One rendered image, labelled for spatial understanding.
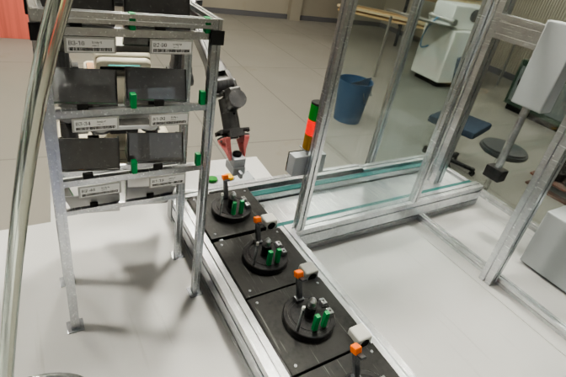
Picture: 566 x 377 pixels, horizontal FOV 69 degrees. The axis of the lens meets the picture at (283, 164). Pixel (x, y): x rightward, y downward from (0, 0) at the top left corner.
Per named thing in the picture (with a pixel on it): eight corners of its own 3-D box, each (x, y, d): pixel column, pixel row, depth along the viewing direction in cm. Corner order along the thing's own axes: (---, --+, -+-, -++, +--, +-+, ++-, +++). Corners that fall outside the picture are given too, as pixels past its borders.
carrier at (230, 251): (212, 246, 129) (216, 215, 123) (278, 231, 141) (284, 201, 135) (245, 304, 112) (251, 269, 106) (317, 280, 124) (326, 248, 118)
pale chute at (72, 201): (74, 214, 127) (74, 199, 128) (120, 210, 132) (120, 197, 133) (62, 198, 101) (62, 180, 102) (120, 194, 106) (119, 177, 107)
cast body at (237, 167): (225, 166, 139) (226, 148, 135) (237, 164, 141) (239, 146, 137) (235, 179, 133) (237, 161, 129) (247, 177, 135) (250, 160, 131)
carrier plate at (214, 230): (186, 202, 147) (186, 197, 146) (246, 191, 159) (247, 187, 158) (210, 244, 130) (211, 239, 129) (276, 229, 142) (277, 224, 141)
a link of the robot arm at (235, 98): (231, 78, 139) (207, 82, 135) (243, 67, 129) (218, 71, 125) (241, 113, 139) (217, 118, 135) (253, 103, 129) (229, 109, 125)
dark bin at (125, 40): (122, 49, 108) (121, 19, 107) (173, 52, 113) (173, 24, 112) (124, 25, 82) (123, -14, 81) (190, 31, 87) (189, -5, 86)
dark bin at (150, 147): (125, 155, 123) (124, 130, 122) (170, 154, 128) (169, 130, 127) (127, 163, 97) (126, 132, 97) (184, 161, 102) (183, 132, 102)
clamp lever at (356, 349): (349, 374, 93) (349, 344, 92) (356, 371, 94) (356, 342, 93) (360, 384, 90) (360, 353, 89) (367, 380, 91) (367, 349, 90)
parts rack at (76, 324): (59, 278, 120) (18, -14, 82) (181, 250, 139) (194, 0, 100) (67, 335, 105) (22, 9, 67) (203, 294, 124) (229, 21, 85)
